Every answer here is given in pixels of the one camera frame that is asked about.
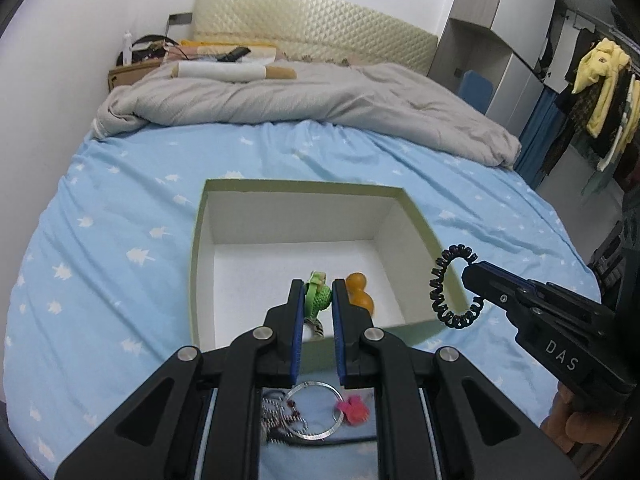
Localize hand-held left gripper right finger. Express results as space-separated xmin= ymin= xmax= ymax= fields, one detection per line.
xmin=331 ymin=279 xmax=581 ymax=480

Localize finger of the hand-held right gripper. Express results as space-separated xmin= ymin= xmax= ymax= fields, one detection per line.
xmin=462 ymin=272 xmax=552 ymax=329
xmin=462 ymin=261 xmax=614 ymax=312

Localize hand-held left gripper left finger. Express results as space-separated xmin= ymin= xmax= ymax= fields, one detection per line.
xmin=55 ymin=280 xmax=306 ymax=480

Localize green knitted charm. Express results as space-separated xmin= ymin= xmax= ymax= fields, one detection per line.
xmin=302 ymin=270 xmax=334 ymax=341

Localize black spiral hair tie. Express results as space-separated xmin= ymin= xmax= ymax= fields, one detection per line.
xmin=428 ymin=244 xmax=482 ymax=330

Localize green and white cardboard box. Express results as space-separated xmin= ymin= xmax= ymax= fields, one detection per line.
xmin=189 ymin=178 xmax=471 ymax=377

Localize person's right hand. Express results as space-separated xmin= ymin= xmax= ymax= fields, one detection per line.
xmin=540 ymin=384 xmax=607 ymax=457

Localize orange gourd pendant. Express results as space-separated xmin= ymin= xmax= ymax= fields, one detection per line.
xmin=345 ymin=272 xmax=375 ymax=314

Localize silver bangle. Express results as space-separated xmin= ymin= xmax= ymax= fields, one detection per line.
xmin=284 ymin=381 xmax=347 ymax=442

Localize pink charm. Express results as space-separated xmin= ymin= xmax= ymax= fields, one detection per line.
xmin=335 ymin=394 xmax=371 ymax=427

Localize beaded silver earrings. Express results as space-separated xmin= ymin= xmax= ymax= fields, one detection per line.
xmin=260 ymin=389 xmax=304 ymax=435

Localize blue curtain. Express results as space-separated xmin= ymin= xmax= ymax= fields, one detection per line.
xmin=514 ymin=87 xmax=569 ymax=188

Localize blue chair back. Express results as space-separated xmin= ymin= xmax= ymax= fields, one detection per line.
xmin=457 ymin=70 xmax=494 ymax=114

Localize dark hanging clothes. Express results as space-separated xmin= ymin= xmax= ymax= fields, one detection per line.
xmin=540 ymin=10 xmax=640 ymax=196

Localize blue patterned bed sheet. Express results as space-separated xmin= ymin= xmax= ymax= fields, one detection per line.
xmin=9 ymin=119 xmax=602 ymax=480

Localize yellow garment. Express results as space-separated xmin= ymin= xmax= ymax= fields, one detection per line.
xmin=572 ymin=38 xmax=632 ymax=137

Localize grey duvet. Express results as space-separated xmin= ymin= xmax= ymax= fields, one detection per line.
xmin=92 ymin=57 xmax=522 ymax=169

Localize white and grey wardrobe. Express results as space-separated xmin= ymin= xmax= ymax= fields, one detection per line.
xmin=429 ymin=0 xmax=560 ymax=137

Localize rolled white mat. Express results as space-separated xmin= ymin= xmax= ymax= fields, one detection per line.
xmin=169 ymin=61 xmax=297 ymax=83

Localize yellow pillow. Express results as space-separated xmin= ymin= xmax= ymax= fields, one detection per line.
xmin=179 ymin=39 xmax=279 ymax=64

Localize brown cardboard box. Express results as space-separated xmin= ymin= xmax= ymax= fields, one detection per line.
xmin=107 ymin=58 xmax=167 ymax=94

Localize cream quilted headboard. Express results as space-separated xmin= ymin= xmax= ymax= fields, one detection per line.
xmin=192 ymin=0 xmax=440 ymax=79

